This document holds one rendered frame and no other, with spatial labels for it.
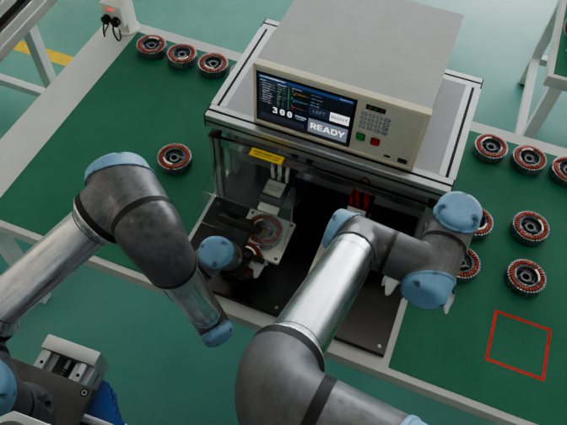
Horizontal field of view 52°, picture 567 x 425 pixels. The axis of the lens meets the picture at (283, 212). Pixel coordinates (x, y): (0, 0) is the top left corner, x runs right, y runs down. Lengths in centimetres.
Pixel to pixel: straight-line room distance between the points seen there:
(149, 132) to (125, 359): 93
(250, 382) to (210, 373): 176
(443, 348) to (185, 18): 266
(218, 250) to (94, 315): 130
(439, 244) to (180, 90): 144
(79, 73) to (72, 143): 34
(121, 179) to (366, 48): 73
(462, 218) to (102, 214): 60
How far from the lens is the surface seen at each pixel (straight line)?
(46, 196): 199
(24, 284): 115
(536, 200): 206
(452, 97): 172
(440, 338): 170
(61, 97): 227
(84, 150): 207
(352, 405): 62
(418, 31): 157
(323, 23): 155
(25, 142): 216
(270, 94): 148
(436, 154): 156
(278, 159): 155
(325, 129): 149
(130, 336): 250
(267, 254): 171
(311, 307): 74
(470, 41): 378
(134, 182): 103
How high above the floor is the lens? 227
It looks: 56 degrees down
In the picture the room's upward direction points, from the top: 3 degrees clockwise
